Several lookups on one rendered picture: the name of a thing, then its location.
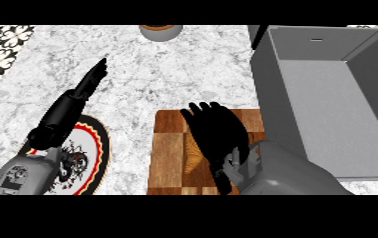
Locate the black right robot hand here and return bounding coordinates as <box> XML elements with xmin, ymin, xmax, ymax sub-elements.
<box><xmin>179</xmin><ymin>101</ymin><xmax>252</xmax><ymax>195</ymax></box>

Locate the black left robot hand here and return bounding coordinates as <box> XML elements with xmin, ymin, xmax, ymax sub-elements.
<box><xmin>26</xmin><ymin>57</ymin><xmax>110</xmax><ymax>152</ymax></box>

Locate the wooden checkered cutting board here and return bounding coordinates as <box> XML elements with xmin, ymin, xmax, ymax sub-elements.
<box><xmin>147</xmin><ymin>108</ymin><xmax>268</xmax><ymax>196</ymax></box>

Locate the black and white patterned tile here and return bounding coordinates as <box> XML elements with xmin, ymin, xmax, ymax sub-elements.
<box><xmin>0</xmin><ymin>25</ymin><xmax>38</xmax><ymax>80</ymax></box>

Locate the black narrow panel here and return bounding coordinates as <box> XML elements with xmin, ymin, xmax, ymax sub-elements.
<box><xmin>250</xmin><ymin>24</ymin><xmax>271</xmax><ymax>51</ymax></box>

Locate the white plate with red-black rim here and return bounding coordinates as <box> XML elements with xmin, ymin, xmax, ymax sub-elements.
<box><xmin>21</xmin><ymin>114</ymin><xmax>114</xmax><ymax>196</ymax></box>

